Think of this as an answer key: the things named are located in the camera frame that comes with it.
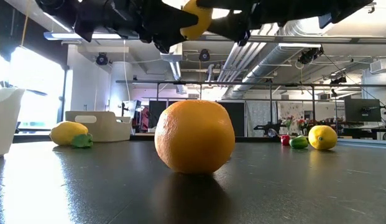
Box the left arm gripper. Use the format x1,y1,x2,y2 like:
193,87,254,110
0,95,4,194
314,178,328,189
73,0,200,54

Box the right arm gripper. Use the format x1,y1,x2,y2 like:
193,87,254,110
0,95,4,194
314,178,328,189
195,0,337,47

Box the yellow lemon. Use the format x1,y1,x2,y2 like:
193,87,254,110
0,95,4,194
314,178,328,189
308,124,338,151
50,121,90,146
179,0,214,40

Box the small green pepper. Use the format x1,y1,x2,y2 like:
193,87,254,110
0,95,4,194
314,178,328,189
288,135,310,150
71,133,94,149

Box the white ceiling box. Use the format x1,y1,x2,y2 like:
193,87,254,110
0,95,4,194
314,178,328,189
160,43,183,62

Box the white ceiling pipes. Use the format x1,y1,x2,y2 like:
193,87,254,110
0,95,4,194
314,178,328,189
216,23,274,83

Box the long ceiling light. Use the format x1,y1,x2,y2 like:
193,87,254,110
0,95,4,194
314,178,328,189
45,32,140,40

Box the black metal rack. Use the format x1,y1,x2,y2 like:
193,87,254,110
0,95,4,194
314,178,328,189
115,80,386,138

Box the grey overhead metal beam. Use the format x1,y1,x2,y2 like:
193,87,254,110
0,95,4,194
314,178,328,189
43,30,386,44

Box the black partition panel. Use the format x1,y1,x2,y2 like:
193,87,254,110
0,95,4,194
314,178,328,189
148,100,246,138

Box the white curtain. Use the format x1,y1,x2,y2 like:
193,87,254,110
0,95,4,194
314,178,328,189
245,100,279,138

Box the large orange citrus fruit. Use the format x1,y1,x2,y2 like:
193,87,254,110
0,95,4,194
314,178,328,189
154,100,236,174

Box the small white plastic basket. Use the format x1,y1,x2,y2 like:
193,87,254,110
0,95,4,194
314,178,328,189
65,111,133,143

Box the flower vase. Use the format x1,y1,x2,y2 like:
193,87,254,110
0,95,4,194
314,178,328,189
296,118,308,135
282,115,295,135

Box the black ceiling spotlight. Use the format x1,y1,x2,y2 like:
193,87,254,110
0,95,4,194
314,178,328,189
329,75,348,85

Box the dark background monitor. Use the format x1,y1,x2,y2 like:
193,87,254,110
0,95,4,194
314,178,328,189
344,98,382,123

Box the black table mat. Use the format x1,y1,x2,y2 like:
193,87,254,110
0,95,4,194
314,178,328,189
0,140,386,224

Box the large white plastic basket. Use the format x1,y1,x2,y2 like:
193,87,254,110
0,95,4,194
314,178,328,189
0,88,26,158

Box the round black ceiling camera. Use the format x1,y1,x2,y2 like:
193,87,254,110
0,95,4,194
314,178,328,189
96,52,109,67
198,49,211,63

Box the silver ventilation duct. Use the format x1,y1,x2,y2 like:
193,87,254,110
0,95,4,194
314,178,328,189
225,42,323,100

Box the black hanging camera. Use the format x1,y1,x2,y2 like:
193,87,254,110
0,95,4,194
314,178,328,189
297,46,324,65

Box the yellow cord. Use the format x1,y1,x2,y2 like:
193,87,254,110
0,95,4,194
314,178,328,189
20,0,32,48

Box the white wall air unit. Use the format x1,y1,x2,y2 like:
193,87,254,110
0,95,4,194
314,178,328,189
369,57,386,75

